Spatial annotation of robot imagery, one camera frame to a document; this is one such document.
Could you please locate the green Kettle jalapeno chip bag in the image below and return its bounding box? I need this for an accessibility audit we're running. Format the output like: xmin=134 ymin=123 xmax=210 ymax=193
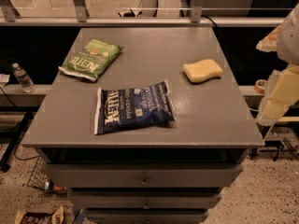
xmin=59 ymin=39 xmax=123 ymax=82

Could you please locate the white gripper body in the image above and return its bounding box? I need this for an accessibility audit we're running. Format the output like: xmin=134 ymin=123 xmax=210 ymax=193
xmin=269 ymin=64 xmax=299 ymax=106

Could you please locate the metal railing frame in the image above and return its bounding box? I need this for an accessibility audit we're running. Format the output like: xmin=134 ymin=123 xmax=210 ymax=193
xmin=0 ymin=0 xmax=298 ymax=27

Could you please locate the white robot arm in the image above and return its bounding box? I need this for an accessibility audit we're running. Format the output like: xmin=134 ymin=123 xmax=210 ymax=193
xmin=256 ymin=6 xmax=299 ymax=126

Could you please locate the brown snack bag on floor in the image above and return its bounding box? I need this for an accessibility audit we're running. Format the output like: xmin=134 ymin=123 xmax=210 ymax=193
xmin=15 ymin=206 xmax=64 ymax=224

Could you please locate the drawer knob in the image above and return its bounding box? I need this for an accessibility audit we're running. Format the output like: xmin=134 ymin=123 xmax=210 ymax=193
xmin=143 ymin=203 xmax=150 ymax=210
xmin=139 ymin=177 xmax=149 ymax=187

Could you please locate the middle drawer knob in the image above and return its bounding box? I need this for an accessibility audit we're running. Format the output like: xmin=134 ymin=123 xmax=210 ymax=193
xmin=143 ymin=203 xmax=150 ymax=210

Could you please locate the clear plastic water bottle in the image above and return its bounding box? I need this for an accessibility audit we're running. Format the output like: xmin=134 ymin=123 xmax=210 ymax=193
xmin=12 ymin=63 xmax=35 ymax=93

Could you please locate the grey drawer cabinet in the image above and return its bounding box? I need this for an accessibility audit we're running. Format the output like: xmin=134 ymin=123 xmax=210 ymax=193
xmin=22 ymin=27 xmax=263 ymax=224

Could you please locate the top drawer knob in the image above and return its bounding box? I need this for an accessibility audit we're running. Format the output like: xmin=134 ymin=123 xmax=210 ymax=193
xmin=139 ymin=177 xmax=149 ymax=187

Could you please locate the blue Kettle chip bag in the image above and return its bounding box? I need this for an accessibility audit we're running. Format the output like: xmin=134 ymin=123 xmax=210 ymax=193
xmin=94 ymin=80 xmax=175 ymax=134

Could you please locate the yellow sponge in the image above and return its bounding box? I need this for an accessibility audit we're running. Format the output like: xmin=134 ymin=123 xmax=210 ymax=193
xmin=183 ymin=59 xmax=223 ymax=83

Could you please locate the roll of tape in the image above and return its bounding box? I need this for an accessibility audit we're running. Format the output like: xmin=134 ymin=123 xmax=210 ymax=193
xmin=254 ymin=79 xmax=267 ymax=94

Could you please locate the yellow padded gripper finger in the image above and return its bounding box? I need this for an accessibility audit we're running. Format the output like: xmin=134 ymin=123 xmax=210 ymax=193
xmin=256 ymin=99 xmax=290 ymax=126

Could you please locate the wire basket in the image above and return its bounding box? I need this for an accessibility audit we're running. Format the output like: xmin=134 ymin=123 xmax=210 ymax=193
xmin=27 ymin=158 xmax=51 ymax=191

